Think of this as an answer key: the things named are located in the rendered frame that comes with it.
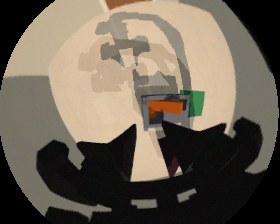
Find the orange l-shaped part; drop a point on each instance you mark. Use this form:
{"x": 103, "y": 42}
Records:
{"x": 164, "y": 106}

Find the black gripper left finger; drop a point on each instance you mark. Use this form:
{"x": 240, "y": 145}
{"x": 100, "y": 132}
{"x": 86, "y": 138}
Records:
{"x": 119, "y": 151}

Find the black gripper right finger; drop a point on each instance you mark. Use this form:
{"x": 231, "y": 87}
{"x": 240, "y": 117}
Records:
{"x": 188, "y": 143}

